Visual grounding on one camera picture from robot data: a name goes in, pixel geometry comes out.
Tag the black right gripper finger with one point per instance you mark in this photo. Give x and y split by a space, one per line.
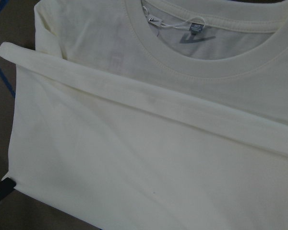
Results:
7 186

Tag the cream long-sleeve cat shirt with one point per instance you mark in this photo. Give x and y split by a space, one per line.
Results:
155 114

